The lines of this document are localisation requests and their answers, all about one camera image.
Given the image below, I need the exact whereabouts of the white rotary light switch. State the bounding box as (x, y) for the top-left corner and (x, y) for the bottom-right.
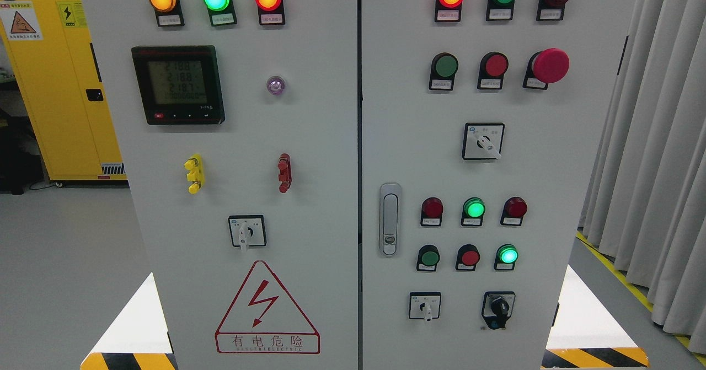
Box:
(228, 215), (268, 252)

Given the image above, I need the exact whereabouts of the amber indicator light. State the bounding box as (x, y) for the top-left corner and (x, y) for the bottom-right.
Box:
(149, 0), (185, 26)

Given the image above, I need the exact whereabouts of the dark red indicator left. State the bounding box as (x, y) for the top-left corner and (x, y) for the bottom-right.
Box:
(420, 197), (444, 227)

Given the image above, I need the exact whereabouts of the dark red indicator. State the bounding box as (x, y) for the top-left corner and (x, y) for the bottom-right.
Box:
(420, 197), (444, 227)
(501, 196), (528, 227)

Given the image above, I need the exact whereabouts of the green push button lower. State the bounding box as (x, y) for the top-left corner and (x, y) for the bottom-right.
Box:
(416, 244), (440, 272)

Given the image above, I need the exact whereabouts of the small clear lamp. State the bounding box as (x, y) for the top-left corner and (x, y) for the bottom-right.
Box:
(266, 76), (286, 96)

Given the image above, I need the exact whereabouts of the green lit indicator middle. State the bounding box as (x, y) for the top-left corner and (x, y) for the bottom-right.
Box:
(461, 197), (486, 227)

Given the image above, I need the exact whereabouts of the grey left cabinet door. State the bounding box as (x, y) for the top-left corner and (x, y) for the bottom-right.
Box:
(83, 0), (359, 369)

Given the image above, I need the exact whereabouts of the grey cabinet door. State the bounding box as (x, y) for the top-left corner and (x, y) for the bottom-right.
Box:
(360, 0), (635, 369)
(83, 0), (359, 369)

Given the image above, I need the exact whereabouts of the green push button upper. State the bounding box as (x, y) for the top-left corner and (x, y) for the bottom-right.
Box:
(428, 52), (459, 91)

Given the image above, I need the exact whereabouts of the red push button lower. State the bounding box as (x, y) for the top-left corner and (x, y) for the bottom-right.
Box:
(456, 244), (480, 271)

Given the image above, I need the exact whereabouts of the red push button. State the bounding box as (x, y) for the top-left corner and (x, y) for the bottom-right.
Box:
(456, 244), (480, 271)
(477, 52), (509, 90)

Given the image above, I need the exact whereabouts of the grey right cabinet door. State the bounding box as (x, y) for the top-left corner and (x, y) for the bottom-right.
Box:
(360, 0), (635, 369)

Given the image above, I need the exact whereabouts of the dark red indicator right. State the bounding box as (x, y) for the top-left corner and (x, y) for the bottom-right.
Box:
(501, 196), (528, 227)

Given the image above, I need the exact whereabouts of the red electric danger sticker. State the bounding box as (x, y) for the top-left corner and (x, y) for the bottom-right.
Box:
(215, 260), (320, 355)

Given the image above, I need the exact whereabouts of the green lit push button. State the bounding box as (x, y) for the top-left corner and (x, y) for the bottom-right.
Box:
(494, 244), (518, 271)

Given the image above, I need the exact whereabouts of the red push button upper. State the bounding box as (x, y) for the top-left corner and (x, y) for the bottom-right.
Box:
(477, 52), (509, 90)

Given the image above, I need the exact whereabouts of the black digital power meter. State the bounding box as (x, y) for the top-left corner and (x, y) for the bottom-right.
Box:
(131, 44), (225, 125)

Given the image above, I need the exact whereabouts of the red indicator light top left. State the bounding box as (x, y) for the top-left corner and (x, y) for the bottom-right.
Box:
(255, 0), (286, 26)

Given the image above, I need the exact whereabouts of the red lit indicator right door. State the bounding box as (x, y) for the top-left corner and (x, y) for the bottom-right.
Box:
(434, 0), (463, 23)

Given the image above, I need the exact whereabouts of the green indicator light top left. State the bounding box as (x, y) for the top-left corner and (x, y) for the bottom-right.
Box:
(203, 0), (237, 26)

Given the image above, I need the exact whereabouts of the red emergency stop button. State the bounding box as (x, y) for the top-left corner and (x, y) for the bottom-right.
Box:
(522, 48), (570, 89)

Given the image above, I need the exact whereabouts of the white platform left hazard stripe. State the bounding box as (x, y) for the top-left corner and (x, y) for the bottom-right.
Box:
(80, 274), (177, 369)

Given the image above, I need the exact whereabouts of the white platform hazard stripe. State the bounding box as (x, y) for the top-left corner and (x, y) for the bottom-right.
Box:
(541, 266), (650, 369)
(80, 274), (177, 369)

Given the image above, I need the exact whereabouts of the white platform right hazard stripe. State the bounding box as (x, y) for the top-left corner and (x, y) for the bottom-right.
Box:
(541, 266), (650, 369)

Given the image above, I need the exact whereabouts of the grey curtain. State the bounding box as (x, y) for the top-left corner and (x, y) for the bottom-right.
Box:
(579, 0), (705, 355)

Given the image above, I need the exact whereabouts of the yellow safety cabinet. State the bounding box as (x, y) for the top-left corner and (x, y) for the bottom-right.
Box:
(1, 0), (127, 181)

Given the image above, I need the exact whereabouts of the silver door handle lock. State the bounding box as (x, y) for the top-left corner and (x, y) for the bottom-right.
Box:
(379, 183), (402, 256)

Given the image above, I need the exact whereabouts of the red terminal post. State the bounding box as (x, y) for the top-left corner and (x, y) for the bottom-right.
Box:
(277, 153), (292, 192)

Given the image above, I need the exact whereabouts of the white selector switch upper right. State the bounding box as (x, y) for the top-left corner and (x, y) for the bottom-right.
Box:
(461, 123), (505, 160)

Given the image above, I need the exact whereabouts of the white selector switch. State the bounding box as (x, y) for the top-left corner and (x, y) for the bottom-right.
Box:
(461, 123), (505, 160)
(408, 292), (442, 322)

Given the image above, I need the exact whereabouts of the white selector switch lower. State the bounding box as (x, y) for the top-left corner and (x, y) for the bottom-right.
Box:
(408, 292), (442, 322)

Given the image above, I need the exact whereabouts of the yellow terminal post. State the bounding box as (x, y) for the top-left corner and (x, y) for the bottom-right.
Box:
(184, 153), (205, 195)

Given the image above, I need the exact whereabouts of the black knob selector switch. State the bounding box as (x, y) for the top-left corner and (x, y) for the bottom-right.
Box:
(481, 291), (515, 330)

